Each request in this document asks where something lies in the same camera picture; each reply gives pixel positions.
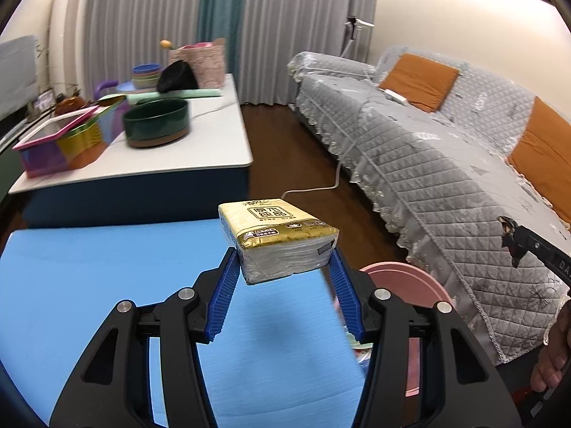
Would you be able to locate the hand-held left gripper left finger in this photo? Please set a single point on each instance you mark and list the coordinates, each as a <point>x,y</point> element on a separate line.
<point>223,294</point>

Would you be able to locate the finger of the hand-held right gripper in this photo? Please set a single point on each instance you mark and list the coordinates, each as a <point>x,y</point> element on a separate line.
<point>537,245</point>

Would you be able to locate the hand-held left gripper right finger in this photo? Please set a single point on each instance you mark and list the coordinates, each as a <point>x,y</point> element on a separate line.
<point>345,298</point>

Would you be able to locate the pink plastic basin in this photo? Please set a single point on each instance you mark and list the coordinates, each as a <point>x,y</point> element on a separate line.
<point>415,285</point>

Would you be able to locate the yellow tissue pack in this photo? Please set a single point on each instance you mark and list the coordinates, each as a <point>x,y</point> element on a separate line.
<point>276,236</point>

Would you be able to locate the person's right hand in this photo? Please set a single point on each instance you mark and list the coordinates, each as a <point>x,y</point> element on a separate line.
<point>557,352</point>

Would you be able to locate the orange cushion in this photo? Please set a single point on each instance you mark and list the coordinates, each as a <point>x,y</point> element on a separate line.
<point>419,81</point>
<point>544,160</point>

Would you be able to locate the blue foam mat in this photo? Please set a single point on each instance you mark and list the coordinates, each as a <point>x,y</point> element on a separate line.
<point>111,263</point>

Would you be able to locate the grey quilted sofa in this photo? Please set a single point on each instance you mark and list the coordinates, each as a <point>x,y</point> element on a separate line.
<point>424,165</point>

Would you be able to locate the white top coffee table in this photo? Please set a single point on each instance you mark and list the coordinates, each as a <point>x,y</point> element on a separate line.
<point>178,160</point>

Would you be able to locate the dark green round bowl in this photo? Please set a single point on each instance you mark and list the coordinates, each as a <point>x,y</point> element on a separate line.
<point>156,125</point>

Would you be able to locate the light green roll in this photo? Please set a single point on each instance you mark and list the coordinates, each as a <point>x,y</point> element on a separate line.
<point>178,95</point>

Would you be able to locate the white power strip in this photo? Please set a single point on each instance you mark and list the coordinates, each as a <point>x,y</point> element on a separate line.
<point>396,95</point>

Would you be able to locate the colourful rectangular box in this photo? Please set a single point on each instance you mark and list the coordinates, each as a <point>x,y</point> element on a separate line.
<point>62,147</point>

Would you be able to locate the black cap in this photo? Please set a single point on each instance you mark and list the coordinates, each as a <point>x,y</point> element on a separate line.
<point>177,78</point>

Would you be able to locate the pink fabric basket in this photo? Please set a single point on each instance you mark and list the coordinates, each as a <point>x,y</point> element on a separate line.
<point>203,64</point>

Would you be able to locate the stack of coloured bowls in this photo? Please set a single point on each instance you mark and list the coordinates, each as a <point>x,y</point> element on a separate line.
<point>146,76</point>

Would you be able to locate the purple plastic item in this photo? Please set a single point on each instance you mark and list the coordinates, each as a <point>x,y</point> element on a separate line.
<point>103,89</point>

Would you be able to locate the brown teapot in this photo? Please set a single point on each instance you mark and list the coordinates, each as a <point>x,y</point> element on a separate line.
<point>73,105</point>

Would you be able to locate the yellow round ornament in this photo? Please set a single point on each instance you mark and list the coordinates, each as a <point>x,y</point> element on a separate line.
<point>166,44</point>

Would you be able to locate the teal curtain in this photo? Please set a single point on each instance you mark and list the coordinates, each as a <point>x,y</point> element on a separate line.
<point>223,26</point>

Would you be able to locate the grey curtain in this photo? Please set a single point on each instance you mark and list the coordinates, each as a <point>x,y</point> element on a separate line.
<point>142,18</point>
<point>303,22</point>

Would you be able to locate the grey covered television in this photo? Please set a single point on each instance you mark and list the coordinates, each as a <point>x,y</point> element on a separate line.
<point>15,76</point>

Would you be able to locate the white standing air conditioner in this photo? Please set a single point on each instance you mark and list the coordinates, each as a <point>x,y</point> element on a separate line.
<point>67,31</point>

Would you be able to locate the small photo frame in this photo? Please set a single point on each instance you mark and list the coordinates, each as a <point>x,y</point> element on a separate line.
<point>43,100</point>

